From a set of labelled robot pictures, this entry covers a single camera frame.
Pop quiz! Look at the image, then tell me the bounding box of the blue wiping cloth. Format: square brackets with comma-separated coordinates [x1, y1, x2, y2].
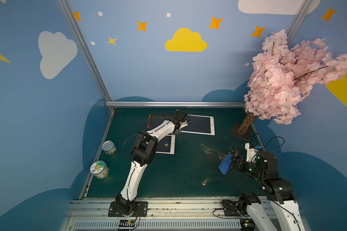
[218, 148, 239, 175]

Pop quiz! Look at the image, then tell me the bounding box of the right small circuit board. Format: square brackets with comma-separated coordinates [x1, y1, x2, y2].
[240, 219, 255, 231]

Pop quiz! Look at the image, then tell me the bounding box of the white frame drawing tablet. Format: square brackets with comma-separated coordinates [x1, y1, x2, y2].
[156, 135, 175, 155]

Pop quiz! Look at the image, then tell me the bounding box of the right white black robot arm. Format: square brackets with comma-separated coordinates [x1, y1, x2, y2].
[232, 151, 306, 231]

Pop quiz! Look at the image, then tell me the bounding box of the white blue drawing tablet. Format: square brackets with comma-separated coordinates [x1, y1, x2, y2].
[181, 115, 215, 136]

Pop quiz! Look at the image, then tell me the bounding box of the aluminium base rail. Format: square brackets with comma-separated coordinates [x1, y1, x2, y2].
[59, 197, 310, 231]

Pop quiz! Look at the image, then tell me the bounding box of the dark square tree base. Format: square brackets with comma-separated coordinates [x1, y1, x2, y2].
[230, 123, 252, 141]

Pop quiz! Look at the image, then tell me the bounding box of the small circuit board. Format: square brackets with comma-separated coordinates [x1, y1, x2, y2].
[118, 220, 135, 231]
[240, 219, 255, 231]

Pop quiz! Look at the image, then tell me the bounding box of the left small circuit board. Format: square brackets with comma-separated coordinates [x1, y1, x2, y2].
[118, 220, 135, 231]

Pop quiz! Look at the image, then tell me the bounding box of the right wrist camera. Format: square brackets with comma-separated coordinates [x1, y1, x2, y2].
[245, 142, 261, 163]

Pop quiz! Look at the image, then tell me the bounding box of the silver tin can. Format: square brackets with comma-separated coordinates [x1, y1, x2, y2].
[102, 141, 117, 155]

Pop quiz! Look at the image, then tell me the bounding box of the red frame drawing tablet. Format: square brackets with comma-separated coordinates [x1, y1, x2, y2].
[147, 114, 172, 129]

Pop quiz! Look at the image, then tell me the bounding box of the pink cherry blossom tree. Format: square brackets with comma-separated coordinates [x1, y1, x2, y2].
[242, 30, 347, 127]

